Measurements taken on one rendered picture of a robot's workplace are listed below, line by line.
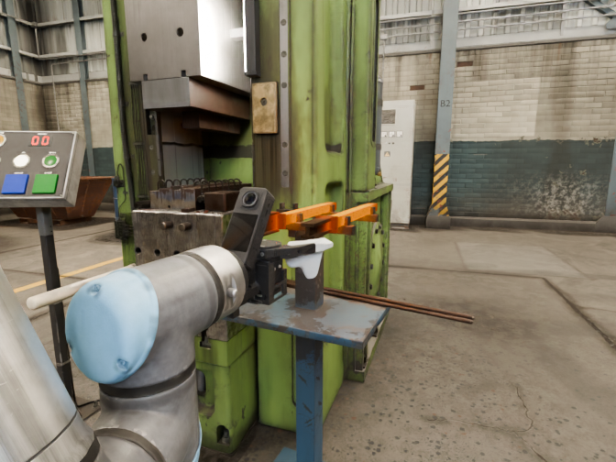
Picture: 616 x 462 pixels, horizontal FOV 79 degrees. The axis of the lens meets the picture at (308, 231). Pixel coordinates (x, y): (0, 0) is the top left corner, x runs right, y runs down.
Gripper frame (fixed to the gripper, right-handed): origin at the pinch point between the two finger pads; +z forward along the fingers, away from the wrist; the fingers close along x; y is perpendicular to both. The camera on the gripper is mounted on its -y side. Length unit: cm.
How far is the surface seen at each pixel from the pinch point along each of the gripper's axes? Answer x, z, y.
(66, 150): -112, 34, -17
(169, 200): -74, 45, 1
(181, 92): -66, 46, -36
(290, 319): -12.4, 22.5, 26.4
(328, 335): -0.4, 18.6, 26.7
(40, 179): -114, 25, -7
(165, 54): -71, 45, -49
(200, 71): -58, 47, -42
